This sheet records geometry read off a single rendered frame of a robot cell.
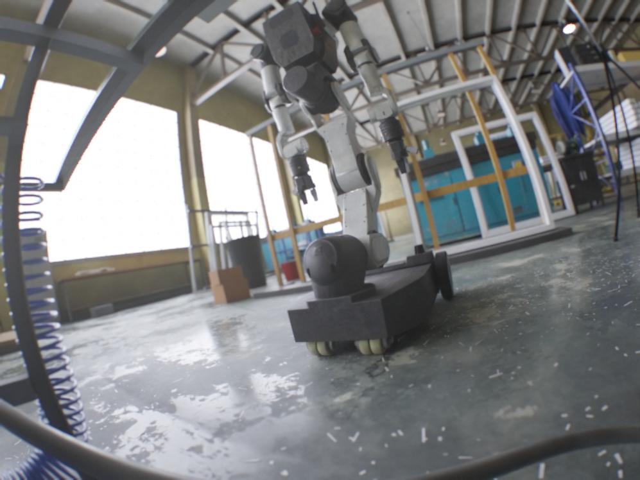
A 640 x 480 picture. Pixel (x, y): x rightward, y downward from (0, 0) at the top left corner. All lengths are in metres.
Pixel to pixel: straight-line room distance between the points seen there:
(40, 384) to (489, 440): 0.64
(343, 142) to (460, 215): 2.89
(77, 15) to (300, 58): 9.47
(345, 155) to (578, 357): 1.02
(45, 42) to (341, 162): 1.05
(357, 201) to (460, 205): 2.85
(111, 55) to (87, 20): 9.71
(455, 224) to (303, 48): 3.14
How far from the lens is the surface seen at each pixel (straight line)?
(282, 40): 1.25
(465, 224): 3.83
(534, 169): 2.42
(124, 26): 10.42
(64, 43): 0.65
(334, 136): 1.16
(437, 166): 3.87
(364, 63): 1.17
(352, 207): 1.08
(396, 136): 1.07
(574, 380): 0.57
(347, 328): 0.75
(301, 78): 1.03
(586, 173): 4.16
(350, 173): 1.11
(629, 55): 5.72
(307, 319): 0.80
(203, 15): 0.69
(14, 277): 0.47
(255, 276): 4.07
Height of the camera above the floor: 0.32
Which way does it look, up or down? 2 degrees up
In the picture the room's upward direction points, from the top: 13 degrees counter-clockwise
